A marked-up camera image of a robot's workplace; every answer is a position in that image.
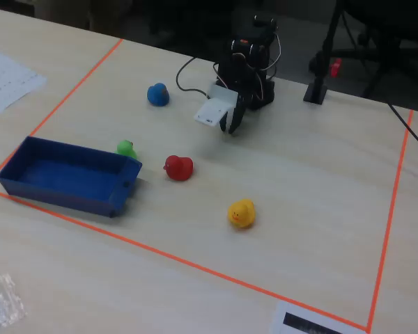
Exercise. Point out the yellow rubber duck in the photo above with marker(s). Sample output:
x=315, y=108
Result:
x=242, y=214

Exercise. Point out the paper with black bar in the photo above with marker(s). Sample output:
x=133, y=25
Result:
x=310, y=318

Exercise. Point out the clear plastic bag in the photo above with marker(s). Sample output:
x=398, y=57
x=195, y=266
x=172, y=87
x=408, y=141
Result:
x=3, y=306

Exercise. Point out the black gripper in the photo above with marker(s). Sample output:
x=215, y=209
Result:
x=237, y=112

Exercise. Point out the green rubber duck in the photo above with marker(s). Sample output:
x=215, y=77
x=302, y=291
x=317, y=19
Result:
x=127, y=149

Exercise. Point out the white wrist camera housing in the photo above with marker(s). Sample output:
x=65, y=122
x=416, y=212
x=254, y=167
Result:
x=213, y=110

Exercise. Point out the white printed paper sheet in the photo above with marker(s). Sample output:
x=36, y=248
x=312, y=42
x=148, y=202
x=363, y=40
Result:
x=7, y=81

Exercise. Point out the red rubber duck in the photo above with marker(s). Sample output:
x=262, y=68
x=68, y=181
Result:
x=178, y=168

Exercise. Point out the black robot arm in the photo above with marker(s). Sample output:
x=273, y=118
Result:
x=262, y=94

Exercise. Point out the blue rubber duck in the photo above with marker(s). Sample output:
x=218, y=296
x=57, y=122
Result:
x=157, y=94

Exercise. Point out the orange tape strip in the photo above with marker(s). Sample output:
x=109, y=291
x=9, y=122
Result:
x=392, y=208
x=73, y=91
x=195, y=265

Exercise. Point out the black clamp stand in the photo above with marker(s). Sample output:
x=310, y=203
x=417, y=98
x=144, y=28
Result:
x=316, y=92

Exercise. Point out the blue plastic box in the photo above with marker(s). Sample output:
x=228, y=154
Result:
x=66, y=172

